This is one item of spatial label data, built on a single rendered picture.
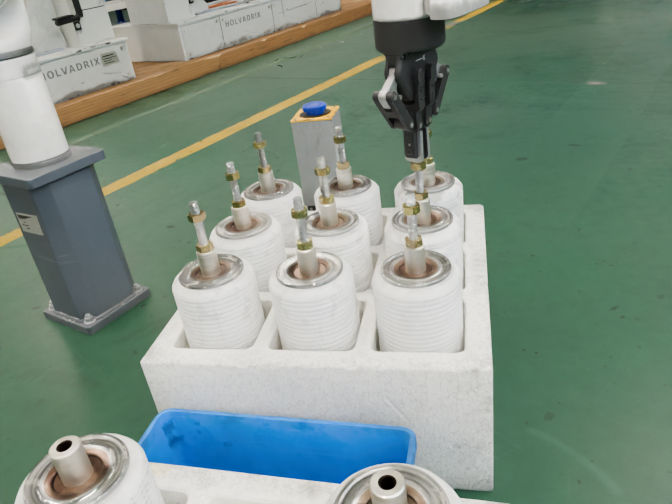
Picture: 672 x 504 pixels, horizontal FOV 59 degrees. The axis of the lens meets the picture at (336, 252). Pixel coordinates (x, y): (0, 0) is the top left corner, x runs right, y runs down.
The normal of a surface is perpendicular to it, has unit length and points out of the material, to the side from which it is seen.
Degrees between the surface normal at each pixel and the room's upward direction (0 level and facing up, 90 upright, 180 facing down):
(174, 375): 90
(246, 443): 88
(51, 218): 89
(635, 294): 0
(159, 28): 90
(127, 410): 0
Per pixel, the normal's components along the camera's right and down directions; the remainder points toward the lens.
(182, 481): -0.13, -0.87
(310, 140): -0.18, 0.49
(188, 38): 0.83, 0.17
